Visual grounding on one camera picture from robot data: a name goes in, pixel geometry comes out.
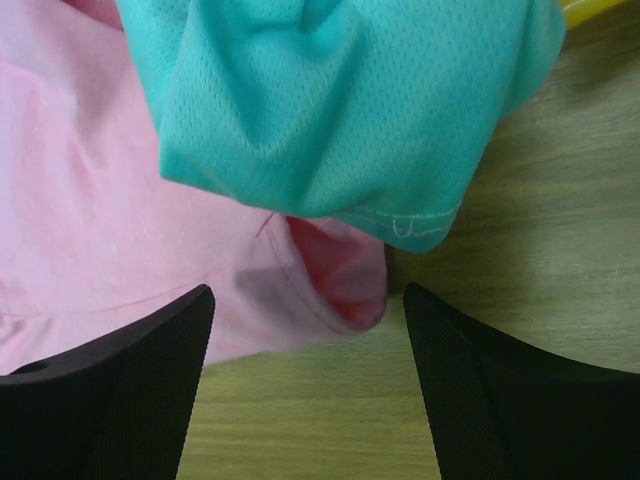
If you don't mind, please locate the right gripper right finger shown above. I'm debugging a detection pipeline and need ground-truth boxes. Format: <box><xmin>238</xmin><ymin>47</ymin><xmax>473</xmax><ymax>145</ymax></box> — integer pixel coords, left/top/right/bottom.
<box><xmin>403</xmin><ymin>283</ymin><xmax>639</xmax><ymax>479</ymax></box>

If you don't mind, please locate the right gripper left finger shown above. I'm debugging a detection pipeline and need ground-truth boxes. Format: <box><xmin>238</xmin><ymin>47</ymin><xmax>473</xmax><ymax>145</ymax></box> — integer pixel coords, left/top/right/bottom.
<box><xmin>1</xmin><ymin>285</ymin><xmax>215</xmax><ymax>479</ymax></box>

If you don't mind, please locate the pink t shirt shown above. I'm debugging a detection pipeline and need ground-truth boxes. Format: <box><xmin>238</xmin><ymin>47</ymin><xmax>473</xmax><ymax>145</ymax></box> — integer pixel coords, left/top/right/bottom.
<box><xmin>1</xmin><ymin>1</ymin><xmax>387</xmax><ymax>373</ymax></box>

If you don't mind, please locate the teal t shirt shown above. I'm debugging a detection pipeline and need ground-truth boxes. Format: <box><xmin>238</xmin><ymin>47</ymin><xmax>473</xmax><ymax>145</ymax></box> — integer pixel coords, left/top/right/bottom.
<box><xmin>117</xmin><ymin>1</ymin><xmax>566</xmax><ymax>253</ymax></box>

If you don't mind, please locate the yellow plastic bin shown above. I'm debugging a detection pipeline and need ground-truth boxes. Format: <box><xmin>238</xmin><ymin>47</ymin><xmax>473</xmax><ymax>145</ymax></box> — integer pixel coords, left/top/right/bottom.
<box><xmin>559</xmin><ymin>0</ymin><xmax>624</xmax><ymax>29</ymax></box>

